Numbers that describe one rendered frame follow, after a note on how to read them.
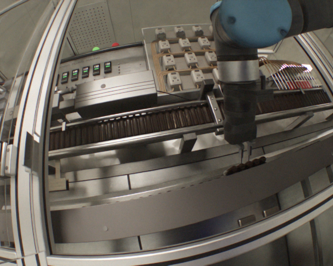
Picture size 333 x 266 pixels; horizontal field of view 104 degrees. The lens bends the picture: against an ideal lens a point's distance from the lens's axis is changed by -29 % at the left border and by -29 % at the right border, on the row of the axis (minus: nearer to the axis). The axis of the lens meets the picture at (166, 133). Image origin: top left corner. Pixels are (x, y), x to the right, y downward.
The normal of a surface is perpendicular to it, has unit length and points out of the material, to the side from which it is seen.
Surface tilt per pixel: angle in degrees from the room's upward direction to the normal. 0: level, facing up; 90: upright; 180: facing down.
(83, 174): 90
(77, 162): 90
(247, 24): 132
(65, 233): 90
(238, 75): 128
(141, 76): 90
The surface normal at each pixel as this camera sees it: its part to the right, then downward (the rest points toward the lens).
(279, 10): -0.24, 0.44
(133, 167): 0.01, -0.39
